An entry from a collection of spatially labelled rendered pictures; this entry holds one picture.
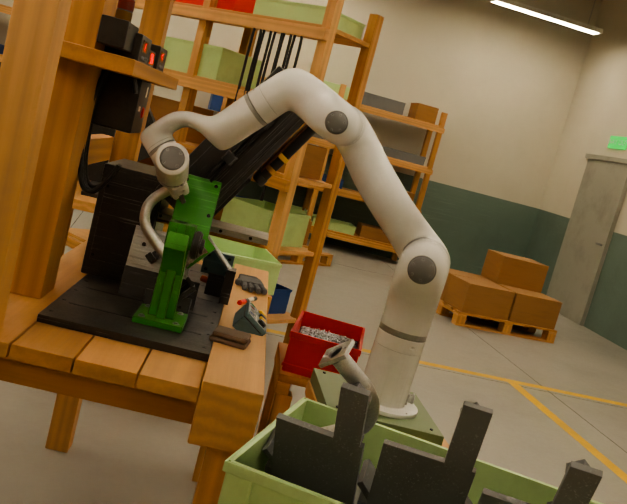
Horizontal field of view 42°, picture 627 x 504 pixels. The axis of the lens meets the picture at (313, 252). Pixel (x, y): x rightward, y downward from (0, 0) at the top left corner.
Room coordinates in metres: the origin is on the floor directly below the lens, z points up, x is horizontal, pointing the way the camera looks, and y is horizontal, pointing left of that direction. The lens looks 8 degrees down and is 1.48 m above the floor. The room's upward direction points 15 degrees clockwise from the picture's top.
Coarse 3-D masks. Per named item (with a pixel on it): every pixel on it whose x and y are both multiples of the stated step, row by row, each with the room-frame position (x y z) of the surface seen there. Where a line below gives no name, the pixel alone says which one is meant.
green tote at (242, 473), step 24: (312, 408) 1.58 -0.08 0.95; (264, 432) 1.35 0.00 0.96; (384, 432) 1.54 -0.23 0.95; (240, 456) 1.23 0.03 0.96; (264, 456) 1.37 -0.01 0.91; (240, 480) 1.19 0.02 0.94; (264, 480) 1.17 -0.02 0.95; (480, 480) 1.49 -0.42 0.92; (504, 480) 1.47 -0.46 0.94; (528, 480) 1.46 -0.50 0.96
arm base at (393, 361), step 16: (384, 336) 1.91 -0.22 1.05; (384, 352) 1.90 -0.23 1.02; (400, 352) 1.89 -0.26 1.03; (416, 352) 1.90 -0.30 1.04; (368, 368) 1.93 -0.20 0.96; (384, 368) 1.89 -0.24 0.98; (400, 368) 1.89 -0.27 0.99; (416, 368) 1.93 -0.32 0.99; (384, 384) 1.89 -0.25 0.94; (400, 384) 1.90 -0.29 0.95; (384, 400) 1.89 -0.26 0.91; (400, 400) 1.91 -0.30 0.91; (400, 416) 1.87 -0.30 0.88
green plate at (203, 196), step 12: (192, 180) 2.35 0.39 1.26; (204, 180) 2.36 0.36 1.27; (192, 192) 2.34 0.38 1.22; (204, 192) 2.35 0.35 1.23; (216, 192) 2.35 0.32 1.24; (180, 204) 2.33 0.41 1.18; (192, 204) 2.33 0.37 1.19; (204, 204) 2.34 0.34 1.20; (216, 204) 2.35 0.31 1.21; (180, 216) 2.32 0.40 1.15; (192, 216) 2.33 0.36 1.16; (204, 216) 2.33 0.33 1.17; (204, 228) 2.32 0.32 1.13
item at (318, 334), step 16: (304, 320) 2.57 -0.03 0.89; (320, 320) 2.56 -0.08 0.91; (336, 320) 2.56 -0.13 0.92; (304, 336) 2.26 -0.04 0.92; (320, 336) 2.42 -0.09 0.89; (336, 336) 2.52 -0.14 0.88; (352, 336) 2.56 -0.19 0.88; (288, 352) 2.27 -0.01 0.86; (304, 352) 2.27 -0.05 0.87; (320, 352) 2.26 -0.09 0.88; (352, 352) 2.25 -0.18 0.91; (288, 368) 2.27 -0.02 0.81; (304, 368) 2.26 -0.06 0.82; (320, 368) 2.26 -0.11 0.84
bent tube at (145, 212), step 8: (160, 192) 2.27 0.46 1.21; (168, 192) 2.28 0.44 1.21; (152, 200) 2.26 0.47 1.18; (160, 200) 2.28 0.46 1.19; (144, 208) 2.25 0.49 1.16; (152, 208) 2.27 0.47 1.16; (144, 216) 2.25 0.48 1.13; (144, 224) 2.24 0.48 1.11; (144, 232) 2.24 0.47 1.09; (152, 232) 2.24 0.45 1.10; (152, 240) 2.24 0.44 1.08; (160, 240) 2.25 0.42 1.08; (160, 248) 2.23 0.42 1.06; (160, 256) 2.23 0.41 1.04
